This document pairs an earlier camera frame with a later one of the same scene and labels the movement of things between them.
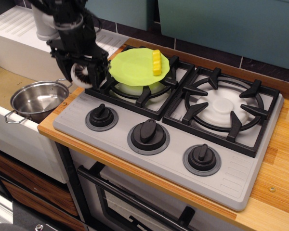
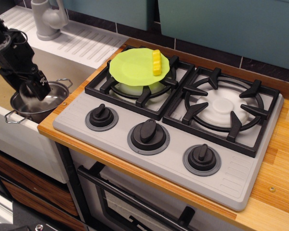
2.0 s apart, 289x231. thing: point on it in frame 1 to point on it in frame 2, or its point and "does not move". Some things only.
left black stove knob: [101, 118] does not move
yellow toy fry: [157, 65] does not move
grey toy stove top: [162, 150] does not move
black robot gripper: [77, 44] to [14, 52]
